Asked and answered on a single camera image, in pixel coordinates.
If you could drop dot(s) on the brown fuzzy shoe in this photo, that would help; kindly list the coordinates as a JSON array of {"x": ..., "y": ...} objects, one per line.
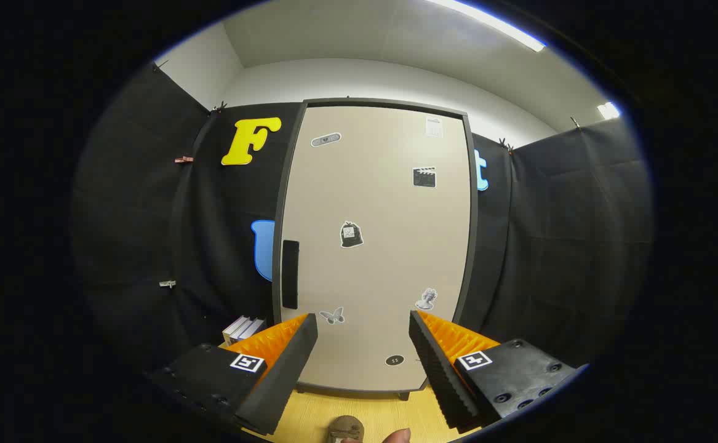
[{"x": 345, "y": 426}]

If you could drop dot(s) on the small ceiling light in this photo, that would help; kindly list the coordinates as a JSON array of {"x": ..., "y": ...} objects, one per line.
[{"x": 608, "y": 111}]

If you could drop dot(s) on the blue paperback book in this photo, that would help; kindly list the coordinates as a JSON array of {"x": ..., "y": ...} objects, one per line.
[{"x": 253, "y": 329}]

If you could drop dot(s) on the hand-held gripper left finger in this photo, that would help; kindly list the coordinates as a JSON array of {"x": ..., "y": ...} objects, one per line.
[{"x": 288, "y": 375}]

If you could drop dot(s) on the white paperback book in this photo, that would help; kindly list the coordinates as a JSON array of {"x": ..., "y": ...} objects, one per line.
[{"x": 233, "y": 329}]

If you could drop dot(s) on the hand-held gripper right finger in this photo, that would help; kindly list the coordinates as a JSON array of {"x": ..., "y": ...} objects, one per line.
[{"x": 438, "y": 375}]

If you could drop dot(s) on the grey shoe cabinet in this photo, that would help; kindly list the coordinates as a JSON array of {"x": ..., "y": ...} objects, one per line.
[{"x": 473, "y": 234}]

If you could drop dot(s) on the black backdrop cloth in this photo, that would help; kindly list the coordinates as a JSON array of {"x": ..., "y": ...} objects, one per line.
[{"x": 137, "y": 215}]

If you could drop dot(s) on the pink clothespin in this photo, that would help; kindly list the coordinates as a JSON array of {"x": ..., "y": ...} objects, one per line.
[{"x": 183, "y": 159}]

